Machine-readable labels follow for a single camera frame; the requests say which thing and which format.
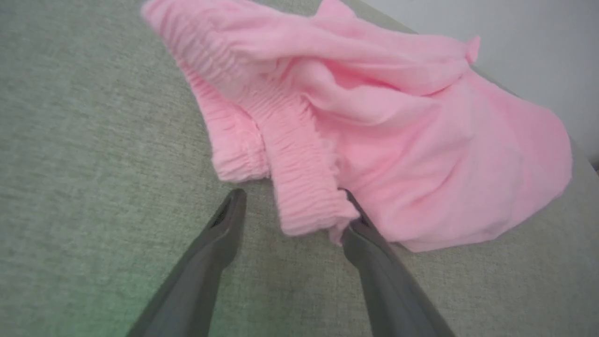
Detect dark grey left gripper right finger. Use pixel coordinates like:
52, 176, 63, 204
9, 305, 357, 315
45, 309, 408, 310
338, 188, 457, 337

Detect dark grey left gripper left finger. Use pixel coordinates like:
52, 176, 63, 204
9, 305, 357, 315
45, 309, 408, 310
125, 189, 248, 337

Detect pink elastic-waist garment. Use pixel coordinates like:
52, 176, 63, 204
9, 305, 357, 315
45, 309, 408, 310
140, 0, 573, 253

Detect beige fabric sofa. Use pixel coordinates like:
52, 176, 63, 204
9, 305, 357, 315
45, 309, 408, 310
0, 0, 599, 337

